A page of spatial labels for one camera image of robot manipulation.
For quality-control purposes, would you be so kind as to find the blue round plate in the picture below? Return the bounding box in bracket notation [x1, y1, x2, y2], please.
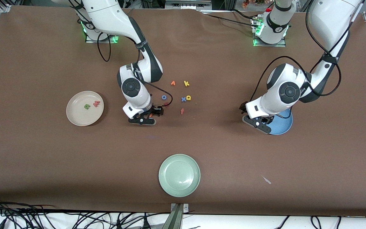
[267, 108, 293, 135]

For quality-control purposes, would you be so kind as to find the brown paper table cover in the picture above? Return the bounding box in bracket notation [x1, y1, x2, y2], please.
[0, 6, 366, 217]

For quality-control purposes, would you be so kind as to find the pale green round plate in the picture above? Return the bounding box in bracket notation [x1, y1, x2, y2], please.
[158, 154, 201, 198]

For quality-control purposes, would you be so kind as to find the beige round plate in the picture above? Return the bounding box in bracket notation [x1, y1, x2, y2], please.
[66, 91, 105, 127]

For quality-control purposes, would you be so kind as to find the orange dried plant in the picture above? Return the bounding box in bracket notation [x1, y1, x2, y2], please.
[241, 0, 267, 9]

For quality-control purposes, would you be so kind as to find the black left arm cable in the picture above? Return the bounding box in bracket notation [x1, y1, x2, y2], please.
[250, 0, 342, 110]

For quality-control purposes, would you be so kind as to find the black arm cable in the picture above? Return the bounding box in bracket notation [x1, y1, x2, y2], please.
[250, 0, 342, 110]
[96, 32, 173, 108]

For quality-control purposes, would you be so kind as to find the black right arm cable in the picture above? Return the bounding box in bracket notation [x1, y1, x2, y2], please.
[96, 32, 173, 108]

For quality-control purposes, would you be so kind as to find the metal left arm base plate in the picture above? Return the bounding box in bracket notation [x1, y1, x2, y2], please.
[252, 16, 287, 48]

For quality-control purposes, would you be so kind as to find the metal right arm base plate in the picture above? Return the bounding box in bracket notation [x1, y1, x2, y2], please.
[85, 13, 120, 44]

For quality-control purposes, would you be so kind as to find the grey metal table bracket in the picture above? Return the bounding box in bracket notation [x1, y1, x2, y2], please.
[170, 203, 189, 229]

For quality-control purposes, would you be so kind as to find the grey metal frame piece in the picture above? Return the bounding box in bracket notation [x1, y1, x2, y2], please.
[165, 0, 213, 10]

